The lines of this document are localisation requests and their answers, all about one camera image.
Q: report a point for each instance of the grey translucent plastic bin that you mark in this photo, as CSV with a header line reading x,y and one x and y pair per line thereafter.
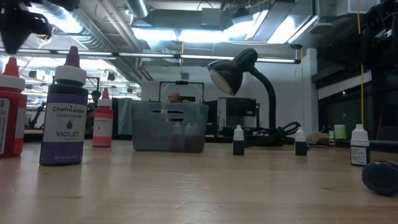
x,y
149,130

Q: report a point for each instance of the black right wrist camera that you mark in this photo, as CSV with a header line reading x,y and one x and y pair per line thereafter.
x,y
377,18

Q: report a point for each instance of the person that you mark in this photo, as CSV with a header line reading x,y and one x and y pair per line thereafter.
x,y
174,97
95,94

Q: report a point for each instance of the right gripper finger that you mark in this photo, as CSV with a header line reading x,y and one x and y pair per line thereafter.
x,y
345,54

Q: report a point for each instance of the grey hanging outlet box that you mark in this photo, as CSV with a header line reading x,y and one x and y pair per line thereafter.
x,y
185,76

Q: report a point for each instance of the lamp plug paper tag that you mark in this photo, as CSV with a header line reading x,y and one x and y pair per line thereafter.
x,y
318,137

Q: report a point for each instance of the pink food coloring bottle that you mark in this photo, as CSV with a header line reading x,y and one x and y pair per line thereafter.
x,y
102,124

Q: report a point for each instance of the black white equipment cabinet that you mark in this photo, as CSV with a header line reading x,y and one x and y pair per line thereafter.
x,y
239,107

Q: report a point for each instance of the violet food coloring bottle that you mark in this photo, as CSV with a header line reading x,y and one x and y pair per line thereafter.
x,y
63,124

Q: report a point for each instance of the green white jar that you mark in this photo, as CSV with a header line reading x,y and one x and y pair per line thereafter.
x,y
340,132

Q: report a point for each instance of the round silver air duct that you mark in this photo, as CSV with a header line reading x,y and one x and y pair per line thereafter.
x,y
138,7

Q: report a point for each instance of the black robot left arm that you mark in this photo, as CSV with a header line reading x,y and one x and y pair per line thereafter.
x,y
18,28

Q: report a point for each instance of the black aluminium table frame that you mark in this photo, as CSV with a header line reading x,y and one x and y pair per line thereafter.
x,y
217,139

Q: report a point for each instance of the white ceiling vent box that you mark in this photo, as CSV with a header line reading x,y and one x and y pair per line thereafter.
x,y
354,6

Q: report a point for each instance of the black background robot arm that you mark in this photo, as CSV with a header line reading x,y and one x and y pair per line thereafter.
x,y
34,116

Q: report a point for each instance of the black gooseneck desk lamp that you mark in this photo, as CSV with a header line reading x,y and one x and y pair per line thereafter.
x,y
230,74

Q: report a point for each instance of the black background stand frame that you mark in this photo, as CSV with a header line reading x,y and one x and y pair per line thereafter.
x,y
182,82

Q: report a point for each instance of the grey blue panel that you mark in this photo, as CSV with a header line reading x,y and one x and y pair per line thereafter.
x,y
124,115

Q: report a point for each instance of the black ceiling spotlight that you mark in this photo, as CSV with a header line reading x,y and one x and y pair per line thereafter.
x,y
111,76

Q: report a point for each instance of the red food coloring bottle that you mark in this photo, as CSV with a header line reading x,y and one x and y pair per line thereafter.
x,y
12,118

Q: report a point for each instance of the grey ceiling box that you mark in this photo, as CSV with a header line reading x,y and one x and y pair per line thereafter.
x,y
213,17

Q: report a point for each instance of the long tube light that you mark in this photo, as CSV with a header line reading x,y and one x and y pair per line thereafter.
x,y
199,56

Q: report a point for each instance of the small dark dropper bottle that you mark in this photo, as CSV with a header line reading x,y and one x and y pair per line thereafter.
x,y
381,179
238,146
188,140
177,140
359,155
300,147

